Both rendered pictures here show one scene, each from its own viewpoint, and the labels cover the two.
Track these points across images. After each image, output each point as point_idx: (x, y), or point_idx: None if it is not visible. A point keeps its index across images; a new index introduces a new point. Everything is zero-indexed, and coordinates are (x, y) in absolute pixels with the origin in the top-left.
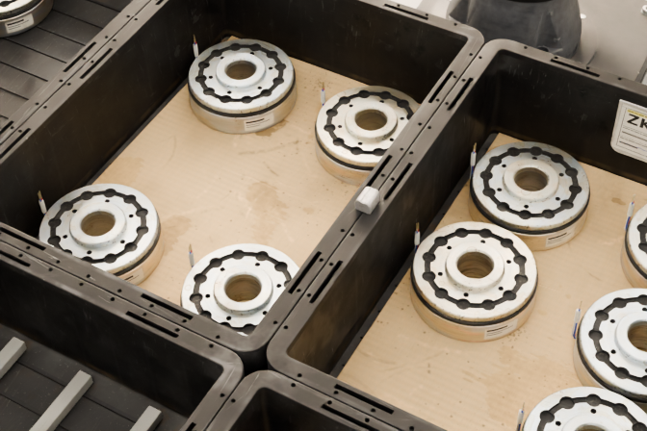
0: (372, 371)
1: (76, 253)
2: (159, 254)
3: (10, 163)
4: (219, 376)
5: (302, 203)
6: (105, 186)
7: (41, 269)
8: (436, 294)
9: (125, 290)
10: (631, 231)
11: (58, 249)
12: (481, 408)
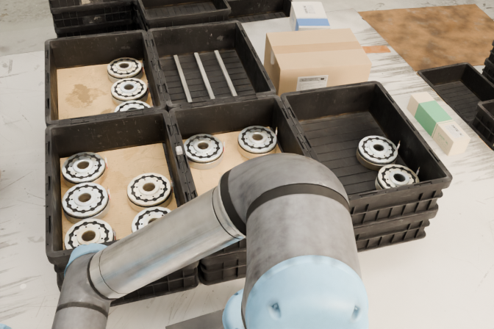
0: (157, 162)
1: (253, 130)
2: (240, 150)
3: (281, 112)
4: (171, 102)
5: None
6: (270, 147)
7: (236, 97)
8: (154, 176)
9: (212, 103)
10: (110, 228)
11: (239, 102)
12: (122, 171)
